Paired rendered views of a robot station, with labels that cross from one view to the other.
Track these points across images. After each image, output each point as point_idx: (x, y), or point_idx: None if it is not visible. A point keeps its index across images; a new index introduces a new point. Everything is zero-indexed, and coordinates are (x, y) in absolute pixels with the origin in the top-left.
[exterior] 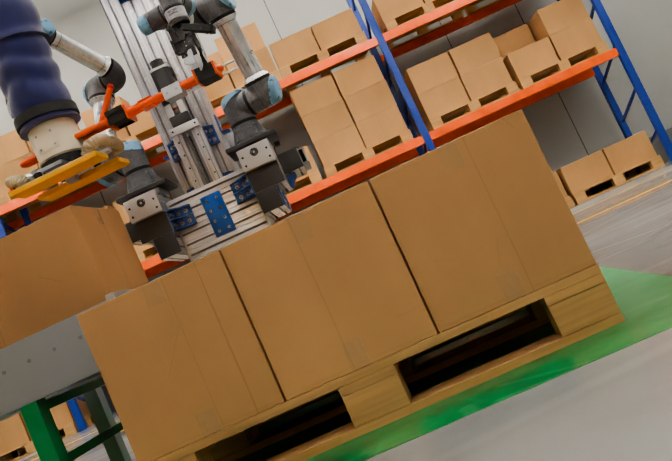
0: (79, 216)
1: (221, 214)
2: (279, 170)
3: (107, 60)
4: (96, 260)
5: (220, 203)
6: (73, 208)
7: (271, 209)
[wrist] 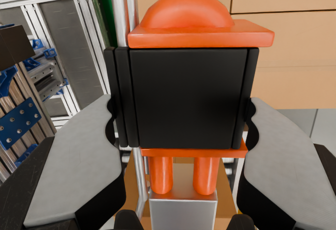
0: (224, 206)
1: (20, 116)
2: None
3: None
4: (219, 168)
5: (7, 120)
6: (233, 214)
7: (30, 44)
